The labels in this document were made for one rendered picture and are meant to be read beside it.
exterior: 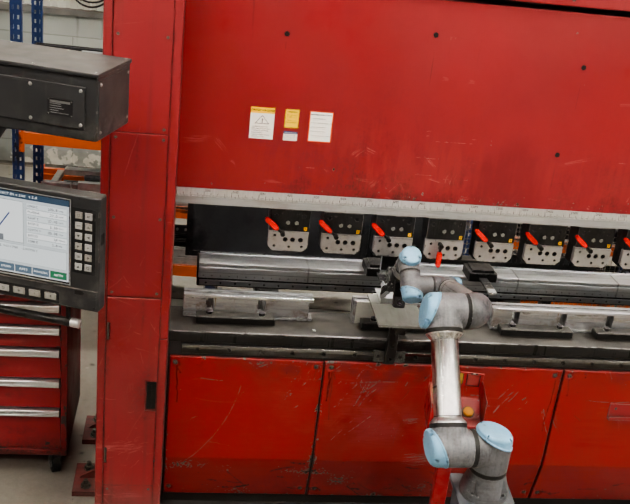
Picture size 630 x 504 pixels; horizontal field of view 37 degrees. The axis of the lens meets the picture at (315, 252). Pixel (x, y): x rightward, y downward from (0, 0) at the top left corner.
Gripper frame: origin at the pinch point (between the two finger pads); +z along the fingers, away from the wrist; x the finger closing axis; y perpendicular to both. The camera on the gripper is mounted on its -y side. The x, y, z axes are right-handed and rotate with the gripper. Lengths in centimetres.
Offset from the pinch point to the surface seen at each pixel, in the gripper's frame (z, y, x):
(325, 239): -15.5, 16.2, 27.6
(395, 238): -17.0, 17.5, 0.9
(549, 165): -41, 39, -54
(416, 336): 6.8, -12.5, -11.3
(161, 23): -88, 52, 91
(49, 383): 51, -22, 131
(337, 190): -30.0, 29.3, 25.2
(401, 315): -7.6, -10.0, -2.0
